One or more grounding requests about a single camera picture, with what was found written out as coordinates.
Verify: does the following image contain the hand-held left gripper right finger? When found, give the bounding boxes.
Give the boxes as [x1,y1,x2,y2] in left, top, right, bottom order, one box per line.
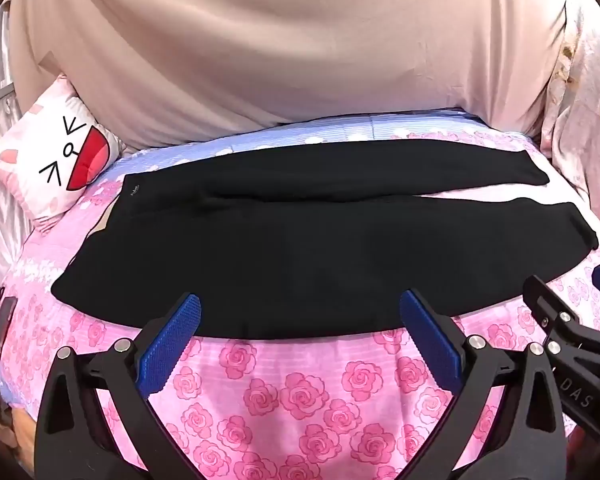
[399,289,573,480]

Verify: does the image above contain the dark smartphone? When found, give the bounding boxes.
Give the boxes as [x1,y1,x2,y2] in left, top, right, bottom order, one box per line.
[0,296,18,360]

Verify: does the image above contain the black pants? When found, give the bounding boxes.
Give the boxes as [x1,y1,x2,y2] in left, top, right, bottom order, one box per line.
[51,139,600,341]

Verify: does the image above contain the brown furry cloth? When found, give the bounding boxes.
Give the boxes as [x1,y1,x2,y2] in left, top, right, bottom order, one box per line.
[0,360,37,466]

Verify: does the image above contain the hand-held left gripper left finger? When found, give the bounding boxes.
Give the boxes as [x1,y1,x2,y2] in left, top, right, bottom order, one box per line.
[34,292,202,480]

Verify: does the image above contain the cat face pillow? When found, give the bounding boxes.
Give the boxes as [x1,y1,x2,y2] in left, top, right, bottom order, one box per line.
[0,74,127,233]

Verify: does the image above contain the pink rose print bedsheet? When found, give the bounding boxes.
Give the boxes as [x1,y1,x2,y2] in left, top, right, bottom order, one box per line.
[0,110,600,480]

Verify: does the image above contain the silver satin curtain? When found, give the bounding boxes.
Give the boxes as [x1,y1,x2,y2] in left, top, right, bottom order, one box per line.
[0,5,36,311]

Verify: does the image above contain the pale floral quilt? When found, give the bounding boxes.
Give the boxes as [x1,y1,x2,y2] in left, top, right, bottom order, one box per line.
[540,0,600,231]

